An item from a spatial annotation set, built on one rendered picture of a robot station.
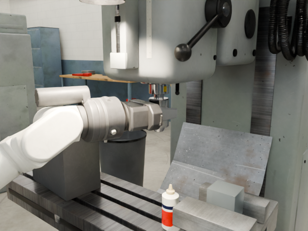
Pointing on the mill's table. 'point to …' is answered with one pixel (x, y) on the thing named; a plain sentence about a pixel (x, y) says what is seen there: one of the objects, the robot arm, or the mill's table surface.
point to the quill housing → (165, 43)
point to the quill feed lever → (220, 6)
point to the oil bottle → (170, 196)
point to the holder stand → (72, 170)
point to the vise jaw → (209, 217)
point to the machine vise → (249, 209)
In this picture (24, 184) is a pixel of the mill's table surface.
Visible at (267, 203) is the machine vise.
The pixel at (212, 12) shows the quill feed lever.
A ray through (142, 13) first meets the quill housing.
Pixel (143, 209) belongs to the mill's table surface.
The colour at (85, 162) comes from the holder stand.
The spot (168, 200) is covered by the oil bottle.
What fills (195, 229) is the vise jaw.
